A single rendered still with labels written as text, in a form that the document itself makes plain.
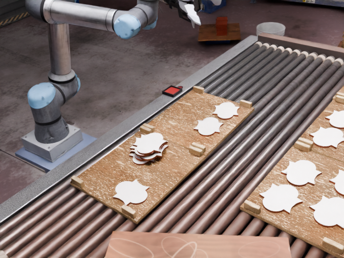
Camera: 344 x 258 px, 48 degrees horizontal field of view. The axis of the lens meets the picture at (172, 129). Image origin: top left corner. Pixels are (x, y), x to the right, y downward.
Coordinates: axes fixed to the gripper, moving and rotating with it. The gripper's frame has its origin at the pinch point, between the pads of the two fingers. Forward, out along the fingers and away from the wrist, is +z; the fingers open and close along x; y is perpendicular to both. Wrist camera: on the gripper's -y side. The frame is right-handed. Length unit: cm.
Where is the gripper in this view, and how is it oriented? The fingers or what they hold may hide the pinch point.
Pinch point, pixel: (217, 7)
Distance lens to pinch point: 123.2
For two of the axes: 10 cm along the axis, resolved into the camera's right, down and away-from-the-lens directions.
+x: -6.6, 6.8, -3.2
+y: 1.7, 5.4, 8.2
